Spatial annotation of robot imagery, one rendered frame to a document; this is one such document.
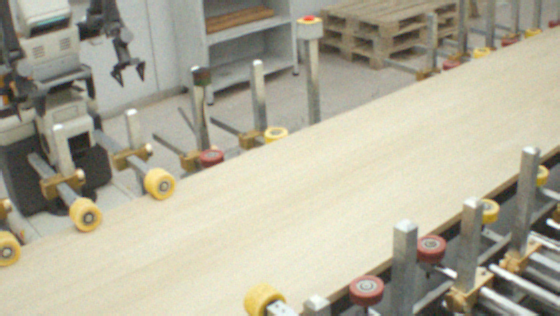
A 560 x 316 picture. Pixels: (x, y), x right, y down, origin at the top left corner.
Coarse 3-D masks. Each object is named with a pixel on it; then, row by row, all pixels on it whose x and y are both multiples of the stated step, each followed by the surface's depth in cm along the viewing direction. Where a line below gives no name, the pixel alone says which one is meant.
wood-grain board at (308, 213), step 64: (512, 64) 268; (320, 128) 220; (384, 128) 217; (448, 128) 213; (512, 128) 210; (192, 192) 186; (256, 192) 184; (320, 192) 181; (384, 192) 179; (448, 192) 176; (64, 256) 160; (128, 256) 158; (192, 256) 157; (256, 256) 156; (320, 256) 154; (384, 256) 152
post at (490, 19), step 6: (492, 0) 301; (492, 6) 302; (492, 12) 304; (486, 18) 308; (492, 18) 306; (486, 24) 309; (492, 24) 307; (486, 30) 311; (492, 30) 309; (486, 36) 312; (492, 36) 310; (486, 42) 313; (492, 42) 312
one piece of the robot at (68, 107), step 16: (16, 32) 249; (64, 32) 253; (80, 32) 259; (32, 48) 246; (48, 48) 251; (64, 48) 256; (80, 48) 262; (32, 64) 249; (48, 96) 261; (64, 96) 266; (80, 96) 271; (48, 112) 260; (64, 112) 265; (80, 112) 271; (48, 128) 263; (64, 128) 264; (80, 128) 269; (48, 144) 265
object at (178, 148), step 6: (156, 132) 237; (156, 138) 235; (162, 138) 231; (168, 138) 231; (162, 144) 233; (168, 144) 228; (174, 144) 226; (180, 144) 226; (174, 150) 226; (180, 150) 222; (186, 150) 221; (198, 162) 213; (204, 168) 211
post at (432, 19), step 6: (432, 12) 275; (432, 18) 274; (432, 24) 276; (432, 30) 277; (432, 36) 278; (432, 42) 279; (432, 48) 281; (426, 54) 285; (432, 54) 282; (432, 60) 283; (432, 66) 285
